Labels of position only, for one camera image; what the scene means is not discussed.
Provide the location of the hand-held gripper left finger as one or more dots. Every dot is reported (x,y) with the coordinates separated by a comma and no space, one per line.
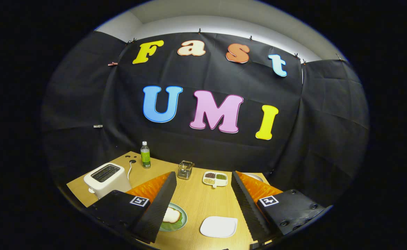
(158,208)

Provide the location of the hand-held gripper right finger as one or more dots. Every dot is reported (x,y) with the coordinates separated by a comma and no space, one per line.
(248,208)

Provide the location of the bread slice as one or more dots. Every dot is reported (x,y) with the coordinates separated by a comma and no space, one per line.
(171,215)

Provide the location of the green lettuce leaf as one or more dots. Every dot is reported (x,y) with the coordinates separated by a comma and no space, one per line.
(170,226)

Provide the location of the pale green round plate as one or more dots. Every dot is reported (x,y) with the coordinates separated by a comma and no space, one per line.
(184,218)

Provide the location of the white round meat plate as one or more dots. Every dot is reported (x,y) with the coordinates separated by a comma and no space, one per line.
(257,177)

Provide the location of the white square plate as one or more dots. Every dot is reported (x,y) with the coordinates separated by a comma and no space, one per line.
(219,226)

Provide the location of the white divided bean dish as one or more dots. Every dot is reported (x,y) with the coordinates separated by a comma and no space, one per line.
(215,181)

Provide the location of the green label plastic bottle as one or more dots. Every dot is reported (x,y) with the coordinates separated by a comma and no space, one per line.
(145,158)

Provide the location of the white toaster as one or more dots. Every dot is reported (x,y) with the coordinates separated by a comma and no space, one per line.
(109,184)

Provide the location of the black backdrop cloth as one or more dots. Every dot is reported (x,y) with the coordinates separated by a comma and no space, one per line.
(196,73)

